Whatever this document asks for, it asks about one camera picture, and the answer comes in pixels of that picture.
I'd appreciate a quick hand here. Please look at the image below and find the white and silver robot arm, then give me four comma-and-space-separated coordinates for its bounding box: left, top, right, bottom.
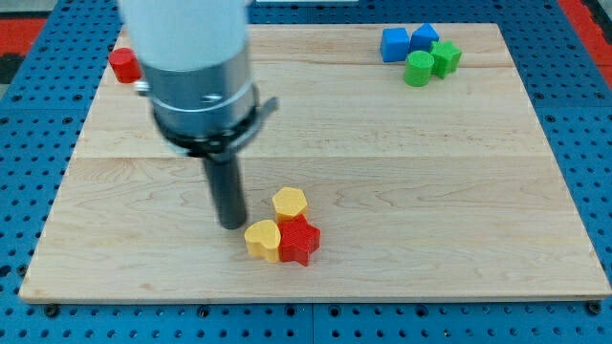
118, 0, 277, 161

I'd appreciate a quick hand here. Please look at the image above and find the blue pentagon block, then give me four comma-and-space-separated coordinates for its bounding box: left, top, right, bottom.
408, 23, 440, 54

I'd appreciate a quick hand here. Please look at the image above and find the blue cube block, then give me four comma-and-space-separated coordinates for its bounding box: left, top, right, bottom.
380, 28, 410, 63

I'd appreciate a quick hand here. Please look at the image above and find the yellow hexagon block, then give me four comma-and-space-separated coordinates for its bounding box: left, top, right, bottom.
272, 187, 308, 222

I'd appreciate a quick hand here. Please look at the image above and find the red cylinder block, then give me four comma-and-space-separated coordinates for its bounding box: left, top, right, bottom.
108, 48, 142, 84

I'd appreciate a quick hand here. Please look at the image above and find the red star block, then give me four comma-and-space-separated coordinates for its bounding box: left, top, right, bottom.
278, 214, 320, 267

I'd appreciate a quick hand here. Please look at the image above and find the green star block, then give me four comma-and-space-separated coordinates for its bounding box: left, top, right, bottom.
429, 41, 462, 78

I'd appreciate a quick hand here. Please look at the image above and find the green cylinder block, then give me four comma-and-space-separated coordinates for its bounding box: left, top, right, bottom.
404, 51, 435, 87

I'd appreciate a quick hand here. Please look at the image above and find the yellow heart block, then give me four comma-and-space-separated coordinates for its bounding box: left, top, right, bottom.
244, 220, 281, 263

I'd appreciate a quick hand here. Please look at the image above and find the wooden board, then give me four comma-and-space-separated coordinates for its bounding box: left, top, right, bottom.
19, 24, 611, 305

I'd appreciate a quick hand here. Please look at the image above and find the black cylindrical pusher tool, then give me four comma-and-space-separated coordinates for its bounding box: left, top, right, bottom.
203, 156, 247, 229

